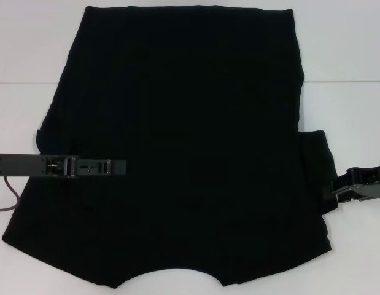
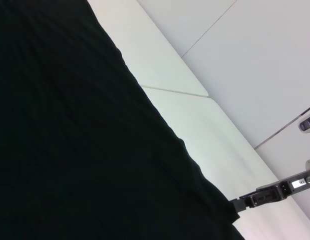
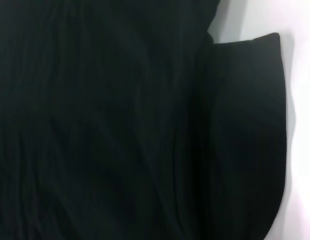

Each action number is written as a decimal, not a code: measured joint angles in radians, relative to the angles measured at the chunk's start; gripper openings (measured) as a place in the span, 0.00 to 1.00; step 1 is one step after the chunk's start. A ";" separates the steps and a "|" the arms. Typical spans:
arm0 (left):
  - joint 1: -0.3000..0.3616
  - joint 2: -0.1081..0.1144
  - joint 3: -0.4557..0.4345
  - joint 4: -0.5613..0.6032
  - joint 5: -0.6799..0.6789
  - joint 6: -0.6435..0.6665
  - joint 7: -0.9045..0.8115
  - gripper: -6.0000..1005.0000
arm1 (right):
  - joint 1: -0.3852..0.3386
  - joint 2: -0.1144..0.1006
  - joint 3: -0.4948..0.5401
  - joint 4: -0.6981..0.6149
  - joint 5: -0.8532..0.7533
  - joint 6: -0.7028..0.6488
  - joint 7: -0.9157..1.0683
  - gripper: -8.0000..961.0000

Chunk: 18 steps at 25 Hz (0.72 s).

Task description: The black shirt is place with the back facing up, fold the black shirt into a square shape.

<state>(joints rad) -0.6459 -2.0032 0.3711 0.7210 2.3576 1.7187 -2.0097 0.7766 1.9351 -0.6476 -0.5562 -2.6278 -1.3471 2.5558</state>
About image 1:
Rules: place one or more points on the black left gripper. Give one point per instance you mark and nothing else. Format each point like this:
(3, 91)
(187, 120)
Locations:
(21, 165)

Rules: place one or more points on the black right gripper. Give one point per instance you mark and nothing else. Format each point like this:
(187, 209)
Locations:
(375, 184)

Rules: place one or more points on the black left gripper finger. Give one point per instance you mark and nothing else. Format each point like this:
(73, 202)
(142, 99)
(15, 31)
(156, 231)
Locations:
(119, 167)

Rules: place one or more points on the black t-shirt with white print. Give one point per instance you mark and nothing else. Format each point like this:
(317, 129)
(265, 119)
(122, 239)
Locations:
(192, 123)

